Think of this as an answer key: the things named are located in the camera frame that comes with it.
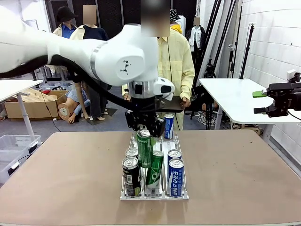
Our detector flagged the green soda can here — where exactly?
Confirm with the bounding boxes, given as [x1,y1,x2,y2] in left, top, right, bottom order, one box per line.
[136,129,153,168]
[145,150,165,189]

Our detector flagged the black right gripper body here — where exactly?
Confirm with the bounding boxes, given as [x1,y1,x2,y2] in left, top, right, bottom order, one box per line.
[267,81,301,118]

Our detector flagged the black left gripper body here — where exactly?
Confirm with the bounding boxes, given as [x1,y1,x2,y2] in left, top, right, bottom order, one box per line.
[130,96,158,123]

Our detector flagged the black folded stand poles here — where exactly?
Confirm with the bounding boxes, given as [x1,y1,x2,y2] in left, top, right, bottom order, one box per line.
[197,0,243,78]

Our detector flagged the clear plastic storage bin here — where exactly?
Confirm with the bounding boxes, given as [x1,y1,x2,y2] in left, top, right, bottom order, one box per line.
[0,149,26,186]
[0,134,42,156]

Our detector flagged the blue Pocari Sweat can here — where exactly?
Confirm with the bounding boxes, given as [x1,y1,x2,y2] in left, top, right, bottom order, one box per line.
[167,149,182,163]
[167,158,185,197]
[164,113,174,140]

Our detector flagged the person's left forearm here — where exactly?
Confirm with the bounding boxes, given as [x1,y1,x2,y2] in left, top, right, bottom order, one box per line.
[180,70,196,99]

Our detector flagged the white cable coil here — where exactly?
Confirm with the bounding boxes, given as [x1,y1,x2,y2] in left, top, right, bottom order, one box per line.
[197,110,221,125]

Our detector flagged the person's right forearm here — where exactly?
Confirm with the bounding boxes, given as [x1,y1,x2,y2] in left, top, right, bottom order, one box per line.
[121,82,132,95]

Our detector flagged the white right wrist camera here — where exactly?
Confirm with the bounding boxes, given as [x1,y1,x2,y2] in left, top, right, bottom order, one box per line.
[286,69,301,83]

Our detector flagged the mannequin with navy top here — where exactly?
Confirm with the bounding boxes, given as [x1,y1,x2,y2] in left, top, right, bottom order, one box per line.
[70,4,110,121]

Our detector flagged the mannequin with yellow hoodie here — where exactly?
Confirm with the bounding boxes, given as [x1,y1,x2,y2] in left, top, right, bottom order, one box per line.
[169,8,183,35]

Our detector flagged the brown cardboard box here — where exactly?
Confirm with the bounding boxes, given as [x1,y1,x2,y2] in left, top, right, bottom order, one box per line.
[4,87,69,120]

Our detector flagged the grey plastic crate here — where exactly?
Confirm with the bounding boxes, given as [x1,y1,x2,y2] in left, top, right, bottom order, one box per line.
[41,81,74,92]

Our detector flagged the black tripod stand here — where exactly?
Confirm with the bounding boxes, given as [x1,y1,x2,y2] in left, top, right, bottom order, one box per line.
[239,23,257,80]

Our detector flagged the white can dispenser rack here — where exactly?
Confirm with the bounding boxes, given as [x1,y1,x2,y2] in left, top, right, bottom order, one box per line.
[119,133,190,201]

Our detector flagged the person in yellow shirt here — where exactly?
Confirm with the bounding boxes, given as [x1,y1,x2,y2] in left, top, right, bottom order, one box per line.
[121,0,196,131]

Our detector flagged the white side table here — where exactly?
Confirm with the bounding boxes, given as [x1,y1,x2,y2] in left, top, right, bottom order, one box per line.
[0,79,44,144]
[198,77,301,144]

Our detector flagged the mannequin torso in denim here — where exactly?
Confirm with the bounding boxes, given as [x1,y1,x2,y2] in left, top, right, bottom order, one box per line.
[58,89,91,124]

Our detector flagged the black Pepsi can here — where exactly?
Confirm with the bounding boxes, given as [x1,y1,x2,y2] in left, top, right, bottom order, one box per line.
[125,147,140,159]
[122,157,142,197]

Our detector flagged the mannequin with black hat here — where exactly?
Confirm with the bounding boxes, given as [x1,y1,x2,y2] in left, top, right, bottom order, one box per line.
[52,6,79,38]

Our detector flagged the dark serving tray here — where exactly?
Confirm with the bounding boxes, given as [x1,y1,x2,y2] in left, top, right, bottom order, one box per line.
[157,95,186,113]

